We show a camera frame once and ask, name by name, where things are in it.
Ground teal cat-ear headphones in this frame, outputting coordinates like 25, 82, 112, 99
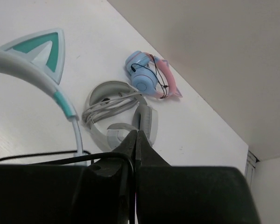
0, 28, 86, 157

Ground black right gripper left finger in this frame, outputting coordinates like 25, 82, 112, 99
0, 131, 137, 224

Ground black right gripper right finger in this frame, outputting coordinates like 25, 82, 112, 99
135, 131, 260, 224

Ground thin black headphone cable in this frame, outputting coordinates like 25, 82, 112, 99
0, 150, 135, 199

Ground white grey headphones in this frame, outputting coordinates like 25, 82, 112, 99
81, 80, 158, 152

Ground pink blue cat-ear headphones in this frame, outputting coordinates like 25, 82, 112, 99
125, 51, 182, 99

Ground aluminium side rail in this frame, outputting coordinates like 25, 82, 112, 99
245, 151, 259, 188

